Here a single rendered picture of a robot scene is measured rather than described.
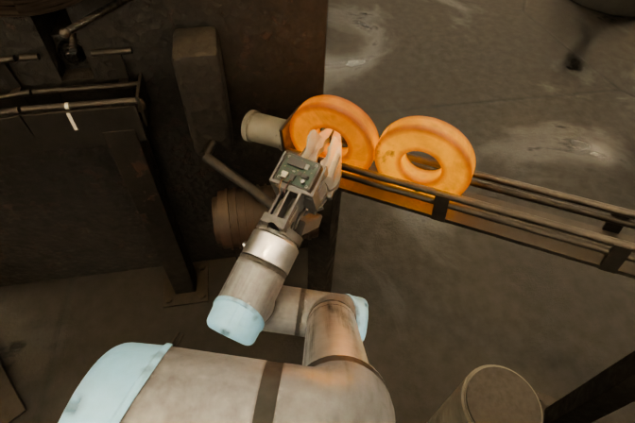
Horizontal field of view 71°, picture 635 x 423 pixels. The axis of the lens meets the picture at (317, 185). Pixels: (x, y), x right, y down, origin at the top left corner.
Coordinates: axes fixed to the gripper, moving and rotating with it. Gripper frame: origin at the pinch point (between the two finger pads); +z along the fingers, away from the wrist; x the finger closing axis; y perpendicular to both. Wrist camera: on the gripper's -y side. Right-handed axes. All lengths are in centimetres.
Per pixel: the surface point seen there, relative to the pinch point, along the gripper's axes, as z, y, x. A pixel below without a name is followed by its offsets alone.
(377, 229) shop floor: 12, -79, -4
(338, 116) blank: 0.6, 5.7, -1.2
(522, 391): -24.1, -12.6, -41.0
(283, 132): -2.7, 0.5, 7.9
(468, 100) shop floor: 91, -105, -16
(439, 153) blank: 0.4, 5.1, -17.5
